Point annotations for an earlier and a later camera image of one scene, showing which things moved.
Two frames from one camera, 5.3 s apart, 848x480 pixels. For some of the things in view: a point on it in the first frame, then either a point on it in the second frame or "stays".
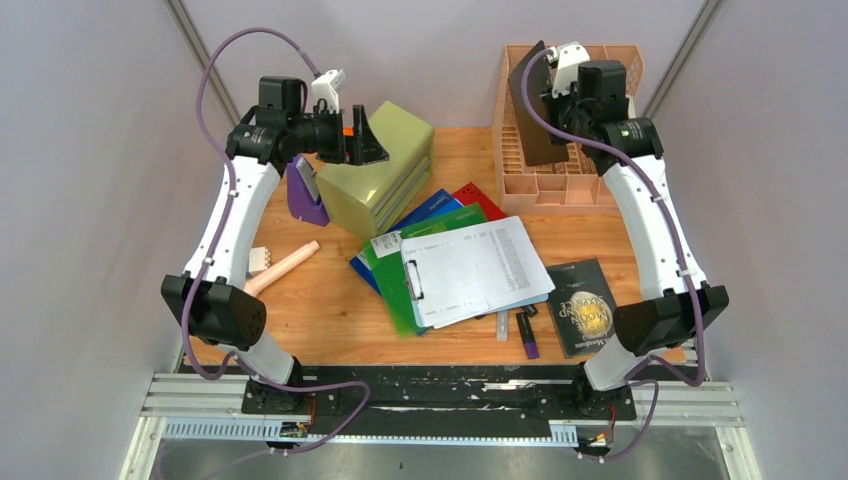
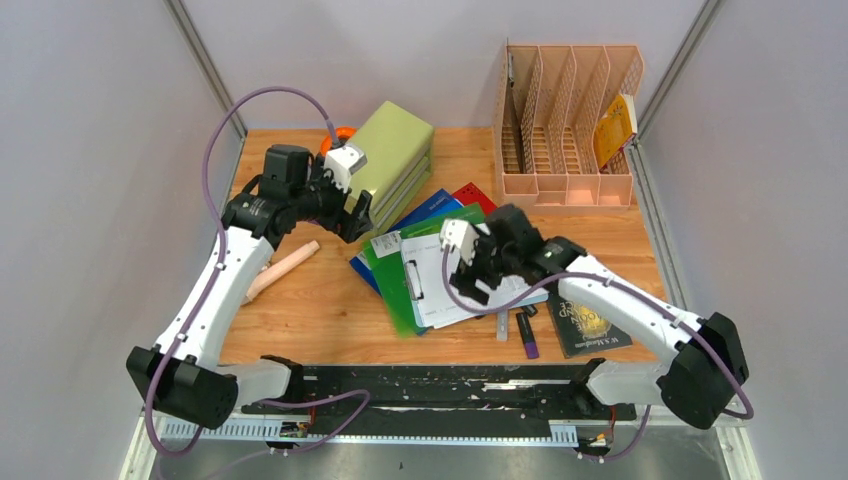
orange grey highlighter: (502, 326) stays
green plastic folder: (386, 259) stays
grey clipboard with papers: (460, 274) stays
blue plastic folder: (441, 203) stays
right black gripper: (552, 104) to (466, 284)
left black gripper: (366, 149) to (359, 221)
